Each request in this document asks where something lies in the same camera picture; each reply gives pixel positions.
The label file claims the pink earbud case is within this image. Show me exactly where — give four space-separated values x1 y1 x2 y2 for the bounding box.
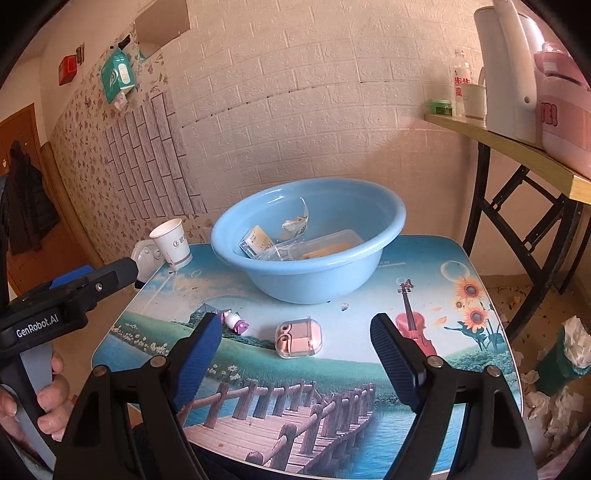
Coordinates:
274 318 322 359

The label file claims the toothpick box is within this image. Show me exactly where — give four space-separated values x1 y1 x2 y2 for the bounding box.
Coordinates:
238 225 274 259

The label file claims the pink appliance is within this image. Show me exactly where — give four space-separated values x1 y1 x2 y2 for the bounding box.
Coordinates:
534 42 591 178

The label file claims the blue plastic basin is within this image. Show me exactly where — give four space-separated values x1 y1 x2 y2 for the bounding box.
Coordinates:
211 178 407 304

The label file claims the floss pick box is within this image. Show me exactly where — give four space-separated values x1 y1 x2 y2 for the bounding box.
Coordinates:
256 229 363 261

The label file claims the person left hand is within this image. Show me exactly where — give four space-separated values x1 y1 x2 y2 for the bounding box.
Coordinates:
0 351 75 444

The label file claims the green trash bin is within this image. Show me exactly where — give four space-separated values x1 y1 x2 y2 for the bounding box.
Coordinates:
535 316 590 397

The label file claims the white kettle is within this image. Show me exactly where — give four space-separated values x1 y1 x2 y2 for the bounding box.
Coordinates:
474 1 544 148

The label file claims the purple white small toy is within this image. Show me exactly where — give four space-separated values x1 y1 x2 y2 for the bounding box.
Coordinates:
221 310 249 336

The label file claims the green small box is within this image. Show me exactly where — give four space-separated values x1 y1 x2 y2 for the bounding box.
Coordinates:
430 100 454 116

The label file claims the dark hanging coat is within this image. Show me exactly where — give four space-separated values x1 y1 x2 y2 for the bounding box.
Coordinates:
1 140 60 256

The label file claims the white paper cup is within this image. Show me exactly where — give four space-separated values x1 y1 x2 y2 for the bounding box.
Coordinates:
149 218 192 271

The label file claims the clear bottle red label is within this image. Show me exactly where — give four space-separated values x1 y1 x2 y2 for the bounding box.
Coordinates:
452 49 472 117

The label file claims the red wall box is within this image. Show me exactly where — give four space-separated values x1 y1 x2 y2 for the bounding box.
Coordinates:
58 55 77 86

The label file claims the green wipes pack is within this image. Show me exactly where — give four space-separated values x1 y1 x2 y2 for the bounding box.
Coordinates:
100 47 136 111

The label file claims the white mug with spoon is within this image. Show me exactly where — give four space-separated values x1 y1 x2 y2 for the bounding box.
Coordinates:
462 67 487 121

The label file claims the side folding table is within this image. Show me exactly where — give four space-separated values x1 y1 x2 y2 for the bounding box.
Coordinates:
425 114 590 340

